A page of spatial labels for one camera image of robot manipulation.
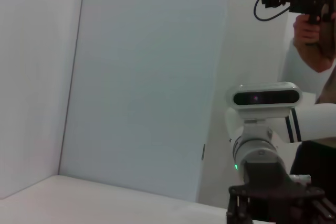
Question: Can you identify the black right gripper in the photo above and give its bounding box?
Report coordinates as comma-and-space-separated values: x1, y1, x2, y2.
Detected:
226, 161, 336, 224

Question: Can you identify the person forearm white sleeve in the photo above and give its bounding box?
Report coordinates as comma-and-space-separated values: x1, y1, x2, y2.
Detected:
280, 37, 336, 101

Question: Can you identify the person hand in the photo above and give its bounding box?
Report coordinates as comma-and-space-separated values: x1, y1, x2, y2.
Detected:
292, 13, 322, 46

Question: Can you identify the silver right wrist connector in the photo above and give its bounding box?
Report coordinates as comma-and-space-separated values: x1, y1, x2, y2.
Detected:
290, 173, 312, 184

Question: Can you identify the person body brown vest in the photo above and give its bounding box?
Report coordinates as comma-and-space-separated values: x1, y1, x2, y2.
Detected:
290, 0, 336, 192

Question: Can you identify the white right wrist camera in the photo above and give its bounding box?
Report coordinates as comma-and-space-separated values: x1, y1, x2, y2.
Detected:
226, 81, 304, 119

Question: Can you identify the black video camera cable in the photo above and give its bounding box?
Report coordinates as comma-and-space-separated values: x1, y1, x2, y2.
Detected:
253, 0, 292, 23

